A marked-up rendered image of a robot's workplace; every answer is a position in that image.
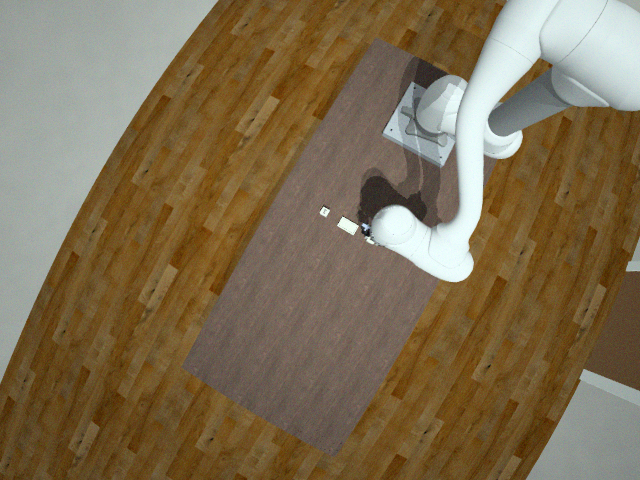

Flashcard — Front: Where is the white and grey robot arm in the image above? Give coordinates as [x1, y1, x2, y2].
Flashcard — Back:
[370, 0, 640, 282]

